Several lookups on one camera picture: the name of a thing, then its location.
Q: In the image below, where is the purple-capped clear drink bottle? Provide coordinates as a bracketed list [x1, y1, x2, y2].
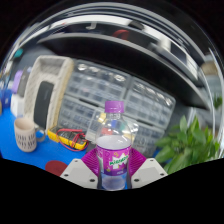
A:
[95, 99, 133, 191]

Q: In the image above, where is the flat round red coaster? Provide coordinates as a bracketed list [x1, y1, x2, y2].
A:
[44, 160, 70, 177]

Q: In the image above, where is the dark grey shelf unit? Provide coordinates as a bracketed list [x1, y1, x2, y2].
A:
[6, 6, 222, 112]

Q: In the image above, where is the green leafy potted plant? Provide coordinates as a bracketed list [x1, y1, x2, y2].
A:
[154, 114, 221, 175]

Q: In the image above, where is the black rectangular speaker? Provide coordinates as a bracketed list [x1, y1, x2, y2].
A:
[33, 80, 55, 130]

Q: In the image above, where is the yellow multimeter with leads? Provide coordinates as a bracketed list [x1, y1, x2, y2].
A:
[47, 127, 90, 152]

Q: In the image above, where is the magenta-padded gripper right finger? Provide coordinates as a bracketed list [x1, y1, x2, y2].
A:
[128, 147, 169, 190]

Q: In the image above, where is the beige dotted storage tray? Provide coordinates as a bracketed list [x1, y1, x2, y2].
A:
[23, 55, 75, 133]

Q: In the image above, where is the blue plastic box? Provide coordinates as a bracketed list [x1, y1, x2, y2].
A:
[0, 88, 13, 108]

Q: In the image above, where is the white cardboard box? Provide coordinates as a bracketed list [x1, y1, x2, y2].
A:
[9, 93, 26, 118]

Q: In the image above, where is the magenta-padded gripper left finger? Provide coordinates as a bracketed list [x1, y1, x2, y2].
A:
[59, 147, 101, 190]

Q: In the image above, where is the beige patterned ceramic mug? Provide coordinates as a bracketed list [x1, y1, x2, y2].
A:
[13, 117, 46, 154]

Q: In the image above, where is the dark grey flat box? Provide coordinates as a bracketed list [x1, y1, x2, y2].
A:
[17, 66, 31, 98]

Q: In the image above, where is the purple soft pouch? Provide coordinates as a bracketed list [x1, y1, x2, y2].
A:
[11, 69, 24, 95]

